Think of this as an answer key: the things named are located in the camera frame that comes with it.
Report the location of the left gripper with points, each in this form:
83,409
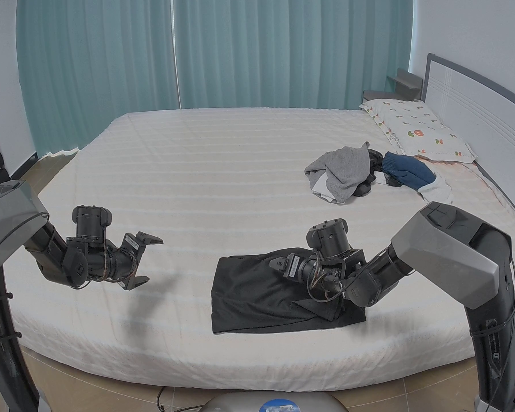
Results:
122,264

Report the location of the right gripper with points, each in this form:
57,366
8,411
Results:
307,268

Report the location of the black garment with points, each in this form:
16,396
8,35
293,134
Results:
249,294

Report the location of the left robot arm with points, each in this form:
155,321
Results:
8,221

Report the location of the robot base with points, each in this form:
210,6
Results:
231,404

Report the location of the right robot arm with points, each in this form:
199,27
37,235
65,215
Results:
446,251

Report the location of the pile of clothes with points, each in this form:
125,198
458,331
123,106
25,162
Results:
343,165

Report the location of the bed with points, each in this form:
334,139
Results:
219,165

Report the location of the white printed pillow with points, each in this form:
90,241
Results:
416,122

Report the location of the blue-green curtain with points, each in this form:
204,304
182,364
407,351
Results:
98,58
292,37

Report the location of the grey bedside table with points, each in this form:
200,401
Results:
407,80

